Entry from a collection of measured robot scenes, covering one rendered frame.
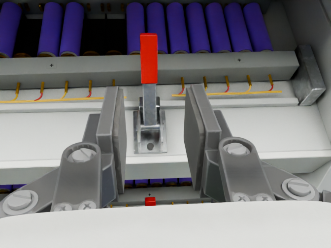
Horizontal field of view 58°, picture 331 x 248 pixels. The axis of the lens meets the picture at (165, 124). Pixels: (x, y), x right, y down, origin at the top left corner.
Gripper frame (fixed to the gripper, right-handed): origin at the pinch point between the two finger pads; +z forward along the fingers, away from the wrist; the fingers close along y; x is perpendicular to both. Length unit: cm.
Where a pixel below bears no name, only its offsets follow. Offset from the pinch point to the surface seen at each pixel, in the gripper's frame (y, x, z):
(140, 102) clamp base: -0.8, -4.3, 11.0
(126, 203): -3.3, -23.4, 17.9
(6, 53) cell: -12.7, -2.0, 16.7
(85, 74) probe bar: -5.5, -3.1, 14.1
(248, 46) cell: 9.5, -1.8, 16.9
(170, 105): 1.8, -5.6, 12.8
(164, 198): 1.7, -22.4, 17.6
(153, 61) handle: 0.3, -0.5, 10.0
